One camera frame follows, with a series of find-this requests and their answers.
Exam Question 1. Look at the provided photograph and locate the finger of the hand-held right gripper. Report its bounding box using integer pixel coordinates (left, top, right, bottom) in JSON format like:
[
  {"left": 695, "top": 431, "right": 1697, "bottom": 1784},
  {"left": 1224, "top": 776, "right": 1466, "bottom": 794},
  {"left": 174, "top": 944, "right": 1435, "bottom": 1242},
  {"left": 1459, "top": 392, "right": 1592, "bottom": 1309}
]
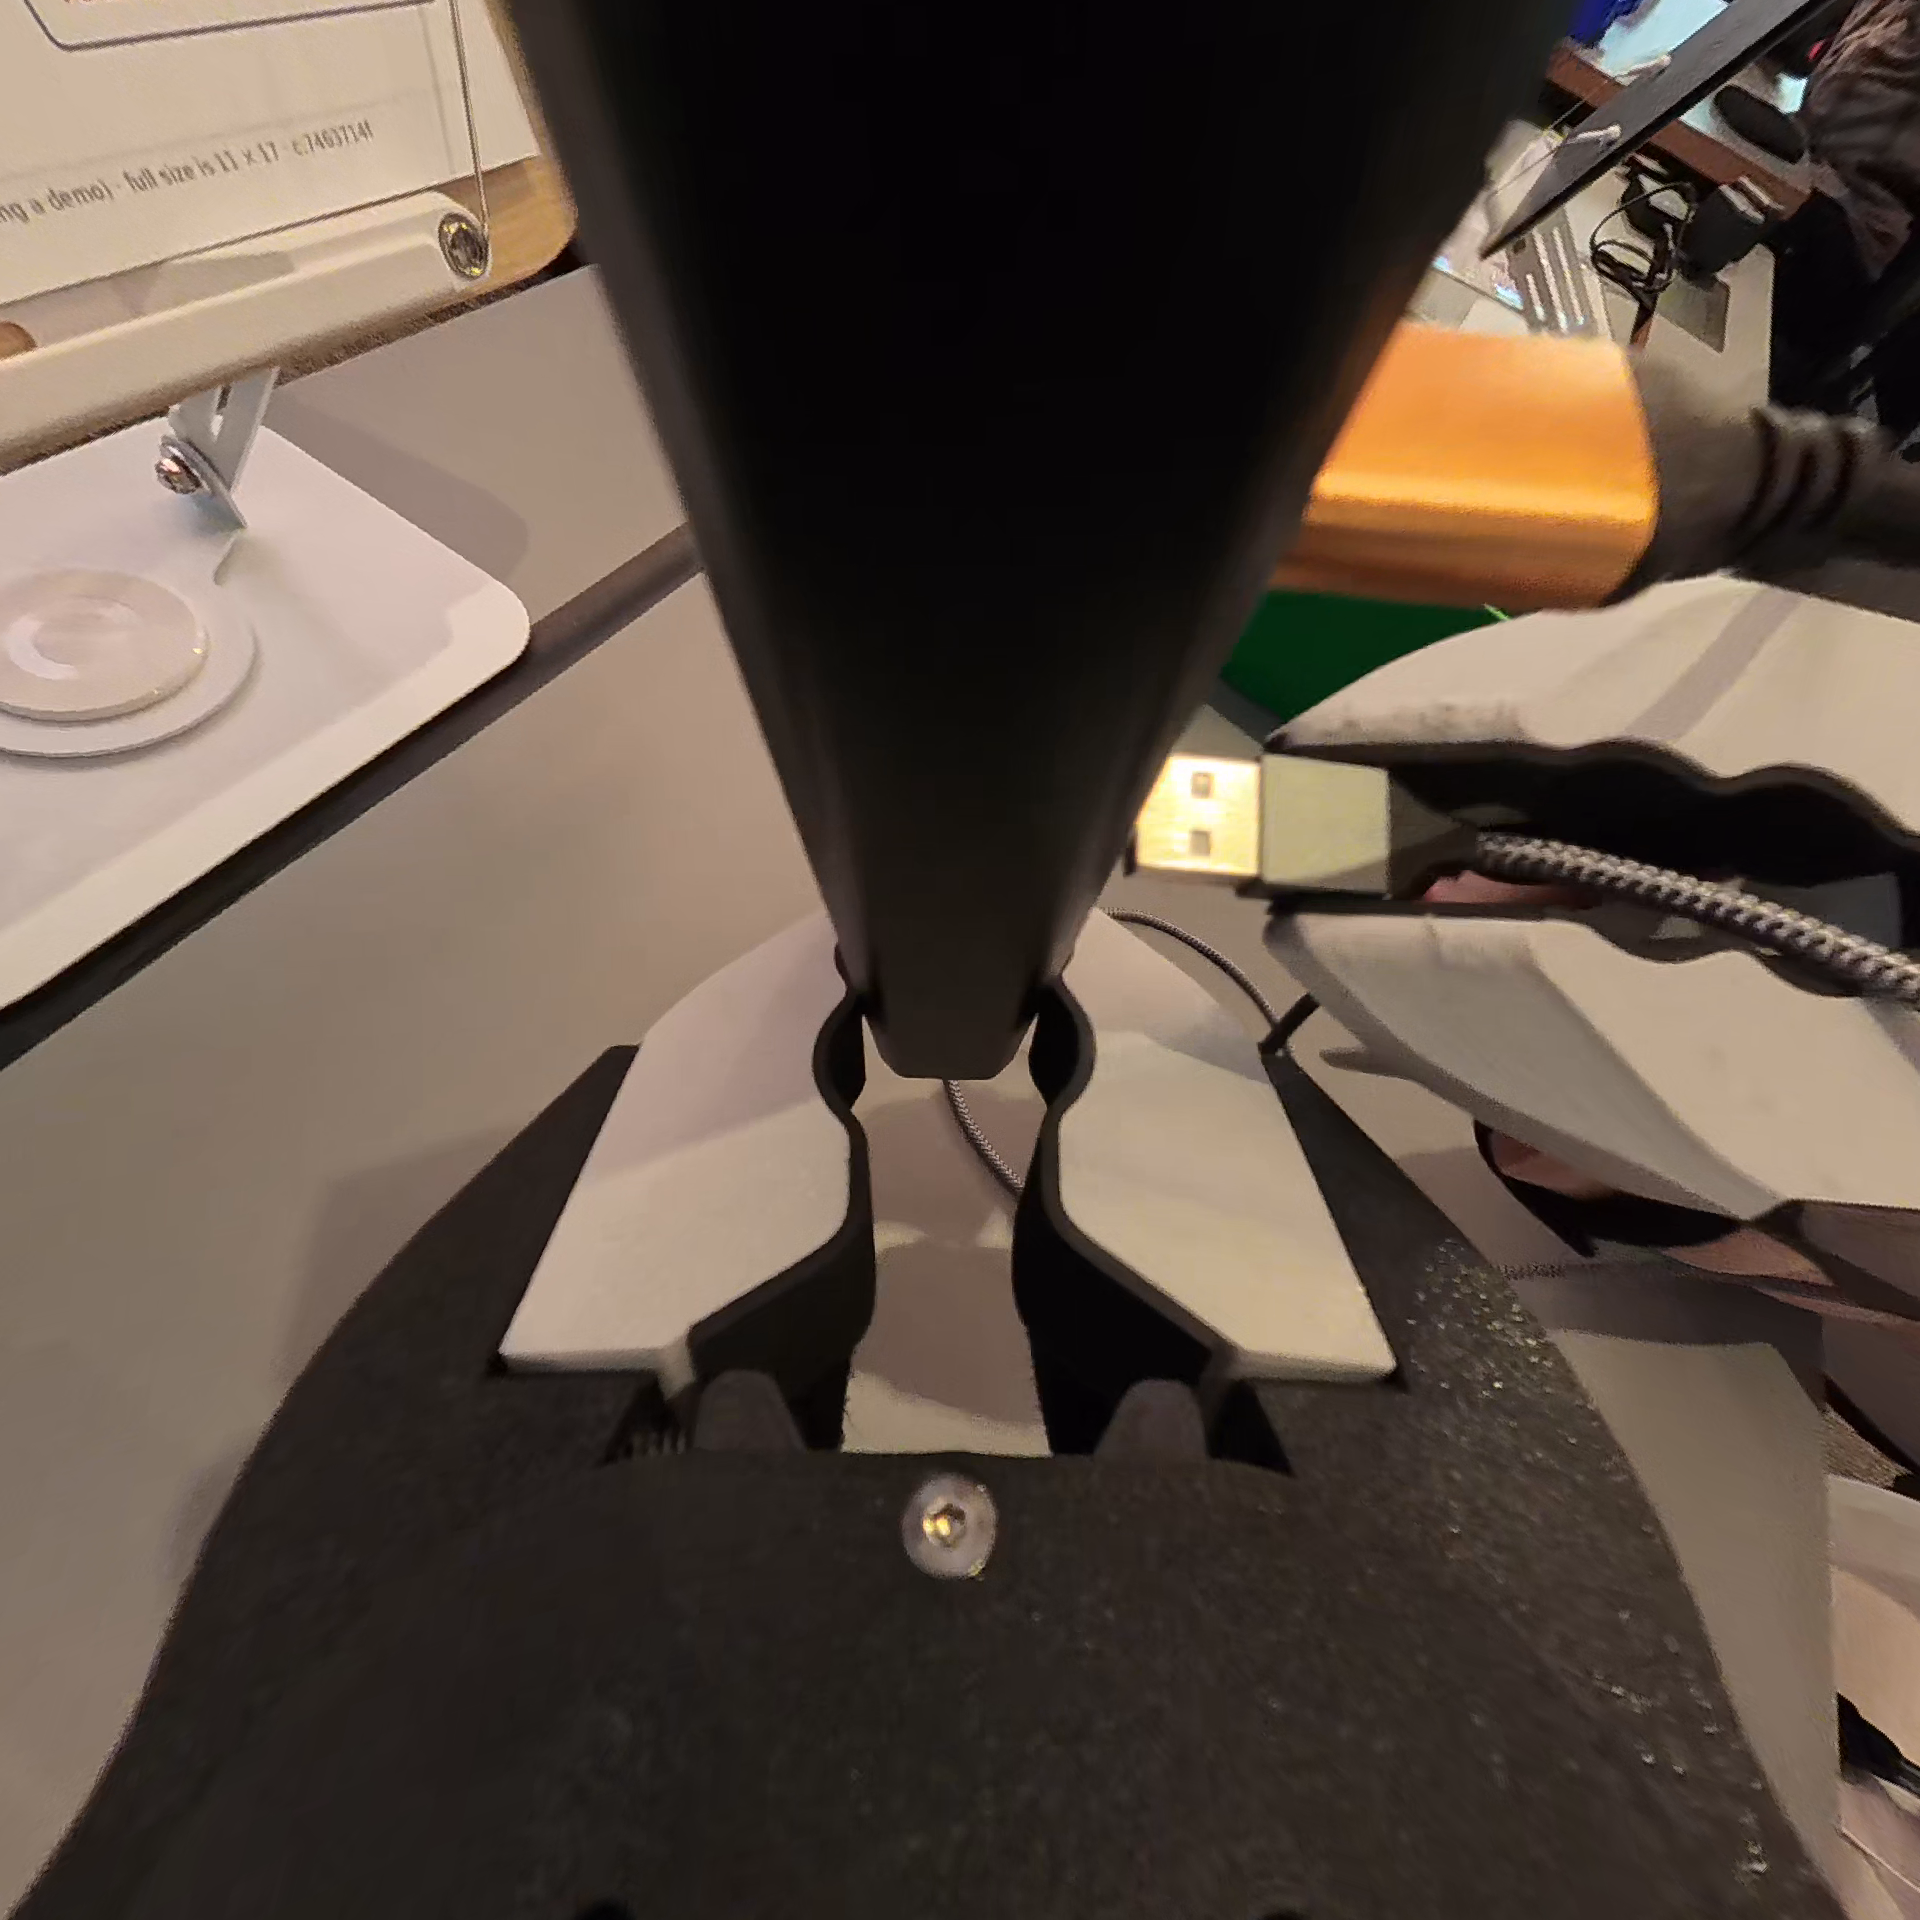
[
  {"left": 1266, "top": 576, "right": 1920, "bottom": 841},
  {"left": 1263, "top": 901, "right": 1920, "bottom": 1219}
]

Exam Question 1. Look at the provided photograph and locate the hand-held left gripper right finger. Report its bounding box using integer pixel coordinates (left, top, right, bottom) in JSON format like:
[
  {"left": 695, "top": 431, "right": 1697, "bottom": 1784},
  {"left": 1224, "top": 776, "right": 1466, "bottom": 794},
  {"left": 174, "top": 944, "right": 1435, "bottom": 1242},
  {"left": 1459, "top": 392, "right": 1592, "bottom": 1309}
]
[{"left": 1011, "top": 903, "right": 1400, "bottom": 1411}]

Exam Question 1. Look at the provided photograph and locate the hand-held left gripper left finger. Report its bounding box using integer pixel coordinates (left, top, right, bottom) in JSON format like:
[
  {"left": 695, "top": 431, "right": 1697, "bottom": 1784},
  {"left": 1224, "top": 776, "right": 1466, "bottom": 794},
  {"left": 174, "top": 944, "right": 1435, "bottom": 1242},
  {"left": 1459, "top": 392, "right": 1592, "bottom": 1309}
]
[{"left": 497, "top": 914, "right": 879, "bottom": 1411}]

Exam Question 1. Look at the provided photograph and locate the grey braided usb cable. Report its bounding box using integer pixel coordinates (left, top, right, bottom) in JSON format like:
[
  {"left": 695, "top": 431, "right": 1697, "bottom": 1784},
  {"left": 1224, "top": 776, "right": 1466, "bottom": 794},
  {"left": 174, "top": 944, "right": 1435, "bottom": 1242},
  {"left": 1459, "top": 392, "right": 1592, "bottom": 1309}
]
[{"left": 1127, "top": 747, "right": 1920, "bottom": 1007}]

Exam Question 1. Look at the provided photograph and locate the dark grey usb hub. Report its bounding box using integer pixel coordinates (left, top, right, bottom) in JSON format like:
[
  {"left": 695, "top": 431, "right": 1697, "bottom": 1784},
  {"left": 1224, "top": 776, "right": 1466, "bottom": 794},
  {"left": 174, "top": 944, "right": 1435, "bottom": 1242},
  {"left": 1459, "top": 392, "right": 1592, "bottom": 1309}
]
[{"left": 502, "top": 0, "right": 1577, "bottom": 1080}]

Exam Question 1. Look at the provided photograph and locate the silver keyboard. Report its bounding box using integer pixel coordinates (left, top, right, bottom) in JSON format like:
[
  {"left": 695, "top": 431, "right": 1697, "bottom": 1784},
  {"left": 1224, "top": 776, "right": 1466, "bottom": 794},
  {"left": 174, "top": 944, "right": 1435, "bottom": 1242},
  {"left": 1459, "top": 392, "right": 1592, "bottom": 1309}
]
[{"left": 1503, "top": 207, "right": 1618, "bottom": 335}]

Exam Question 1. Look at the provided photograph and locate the black monitor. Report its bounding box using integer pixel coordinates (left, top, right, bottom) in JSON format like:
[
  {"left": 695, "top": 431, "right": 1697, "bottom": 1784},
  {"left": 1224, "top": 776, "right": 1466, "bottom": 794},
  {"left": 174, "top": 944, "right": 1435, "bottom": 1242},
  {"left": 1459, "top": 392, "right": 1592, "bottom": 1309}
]
[{"left": 1475, "top": 0, "right": 1840, "bottom": 256}]

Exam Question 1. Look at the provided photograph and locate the round white disc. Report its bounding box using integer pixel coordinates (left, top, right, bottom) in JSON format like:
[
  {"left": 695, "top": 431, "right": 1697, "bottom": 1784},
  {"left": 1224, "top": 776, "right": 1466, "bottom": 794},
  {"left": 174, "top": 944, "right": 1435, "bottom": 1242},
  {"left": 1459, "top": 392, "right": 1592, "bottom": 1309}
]
[{"left": 0, "top": 562, "right": 259, "bottom": 758}]

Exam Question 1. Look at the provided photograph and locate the poster display stand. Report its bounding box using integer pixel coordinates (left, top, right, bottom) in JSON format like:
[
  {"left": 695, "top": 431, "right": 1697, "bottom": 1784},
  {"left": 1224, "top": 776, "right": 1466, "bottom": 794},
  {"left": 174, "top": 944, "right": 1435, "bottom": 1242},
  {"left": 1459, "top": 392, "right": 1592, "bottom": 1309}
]
[{"left": 0, "top": 0, "right": 577, "bottom": 1007}]

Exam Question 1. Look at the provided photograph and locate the thin black cable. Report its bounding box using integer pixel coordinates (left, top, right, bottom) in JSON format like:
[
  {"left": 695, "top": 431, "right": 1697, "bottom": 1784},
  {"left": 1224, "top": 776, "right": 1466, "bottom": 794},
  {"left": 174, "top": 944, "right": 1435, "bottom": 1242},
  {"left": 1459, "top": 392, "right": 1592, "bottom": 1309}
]
[{"left": 1110, "top": 906, "right": 1320, "bottom": 1050}]

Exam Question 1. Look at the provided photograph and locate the black cable with gold plug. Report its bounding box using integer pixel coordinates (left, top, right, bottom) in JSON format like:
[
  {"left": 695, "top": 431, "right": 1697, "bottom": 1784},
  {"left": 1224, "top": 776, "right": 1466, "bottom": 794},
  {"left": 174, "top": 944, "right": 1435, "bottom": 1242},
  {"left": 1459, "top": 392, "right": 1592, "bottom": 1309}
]
[{"left": 1275, "top": 321, "right": 1920, "bottom": 607}]

